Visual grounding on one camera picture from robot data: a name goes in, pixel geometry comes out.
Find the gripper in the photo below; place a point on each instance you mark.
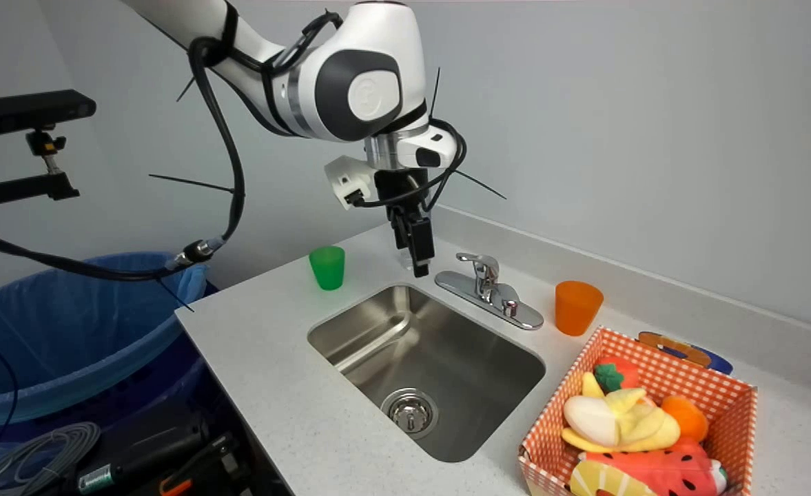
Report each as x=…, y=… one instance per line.
x=399, y=189

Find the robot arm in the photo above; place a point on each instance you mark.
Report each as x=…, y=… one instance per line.
x=371, y=89

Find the chrome tap lever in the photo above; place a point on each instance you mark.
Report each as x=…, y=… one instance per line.
x=482, y=262

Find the chrome tap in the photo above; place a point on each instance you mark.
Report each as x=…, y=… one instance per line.
x=488, y=293

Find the green plastic cup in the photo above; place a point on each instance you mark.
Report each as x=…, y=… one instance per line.
x=327, y=269

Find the steel sink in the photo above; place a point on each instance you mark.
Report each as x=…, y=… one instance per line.
x=439, y=372

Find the orange plastic cup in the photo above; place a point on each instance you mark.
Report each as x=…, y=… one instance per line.
x=576, y=308

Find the red plush strawberry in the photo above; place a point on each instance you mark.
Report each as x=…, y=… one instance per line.
x=619, y=374

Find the yellow plush banana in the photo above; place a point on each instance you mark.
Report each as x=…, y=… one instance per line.
x=625, y=420

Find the plush lemon slice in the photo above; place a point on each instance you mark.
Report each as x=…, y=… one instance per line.
x=601, y=482

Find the blue plate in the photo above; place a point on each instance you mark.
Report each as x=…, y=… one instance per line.
x=715, y=359

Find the orange plush fruit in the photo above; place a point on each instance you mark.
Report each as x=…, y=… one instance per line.
x=686, y=417

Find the black device with green label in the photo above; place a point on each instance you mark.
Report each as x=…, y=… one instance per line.
x=150, y=448

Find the plush watermelon slice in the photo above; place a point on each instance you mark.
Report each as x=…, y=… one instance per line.
x=667, y=468

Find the red checked basket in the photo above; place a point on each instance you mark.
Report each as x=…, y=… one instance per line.
x=722, y=406

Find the blue trash bin with liner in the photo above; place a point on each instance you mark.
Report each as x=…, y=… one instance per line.
x=67, y=331

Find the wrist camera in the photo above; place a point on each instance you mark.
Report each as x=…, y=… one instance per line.
x=344, y=178

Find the camera on mount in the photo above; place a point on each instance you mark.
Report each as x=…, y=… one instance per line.
x=26, y=110

